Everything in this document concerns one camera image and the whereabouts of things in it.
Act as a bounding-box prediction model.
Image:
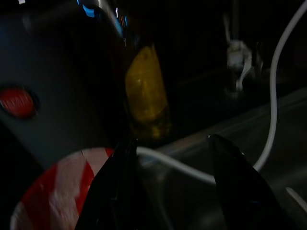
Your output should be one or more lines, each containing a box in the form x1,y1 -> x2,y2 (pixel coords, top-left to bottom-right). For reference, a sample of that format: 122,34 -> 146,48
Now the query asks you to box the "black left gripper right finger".
208,133 -> 287,230

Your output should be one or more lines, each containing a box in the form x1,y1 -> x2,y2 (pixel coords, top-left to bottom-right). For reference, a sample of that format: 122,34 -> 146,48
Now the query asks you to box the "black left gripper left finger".
73,139 -> 151,230

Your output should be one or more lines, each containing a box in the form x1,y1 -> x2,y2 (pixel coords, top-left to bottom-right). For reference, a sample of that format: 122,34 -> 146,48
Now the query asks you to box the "red and white bowl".
9,147 -> 116,230

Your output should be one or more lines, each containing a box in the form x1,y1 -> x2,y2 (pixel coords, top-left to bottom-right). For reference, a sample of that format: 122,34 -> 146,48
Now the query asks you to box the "stainless steel sink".
141,87 -> 307,230

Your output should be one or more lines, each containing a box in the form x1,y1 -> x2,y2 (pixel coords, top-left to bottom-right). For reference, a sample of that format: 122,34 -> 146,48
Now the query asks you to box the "white utensil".
284,186 -> 307,208

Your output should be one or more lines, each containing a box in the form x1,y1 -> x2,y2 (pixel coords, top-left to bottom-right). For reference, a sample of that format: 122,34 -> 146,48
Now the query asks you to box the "yellow dish soap bottle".
119,14 -> 173,140

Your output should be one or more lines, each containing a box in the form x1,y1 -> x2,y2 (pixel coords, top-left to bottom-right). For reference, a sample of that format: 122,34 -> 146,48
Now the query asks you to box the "grey jug with red sticker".
0,4 -> 131,170

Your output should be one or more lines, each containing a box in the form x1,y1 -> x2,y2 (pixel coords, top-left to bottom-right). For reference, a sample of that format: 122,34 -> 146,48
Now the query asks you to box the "chrome faucet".
222,11 -> 253,97

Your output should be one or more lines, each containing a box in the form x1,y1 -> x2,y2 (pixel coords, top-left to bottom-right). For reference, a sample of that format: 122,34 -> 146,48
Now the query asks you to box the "white flexible hose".
136,0 -> 307,185

